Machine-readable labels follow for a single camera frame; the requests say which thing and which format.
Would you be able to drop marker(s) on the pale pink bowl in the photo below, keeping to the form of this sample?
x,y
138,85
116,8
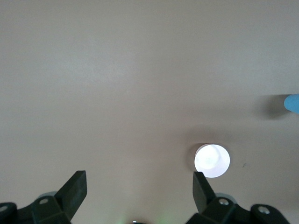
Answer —
x,y
211,161

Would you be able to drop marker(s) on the blue plastic cup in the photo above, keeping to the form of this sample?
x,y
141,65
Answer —
x,y
293,103

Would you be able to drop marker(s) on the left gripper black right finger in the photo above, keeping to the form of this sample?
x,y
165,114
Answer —
x,y
205,198

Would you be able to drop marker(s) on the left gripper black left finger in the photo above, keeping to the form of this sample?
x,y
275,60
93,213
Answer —
x,y
70,198

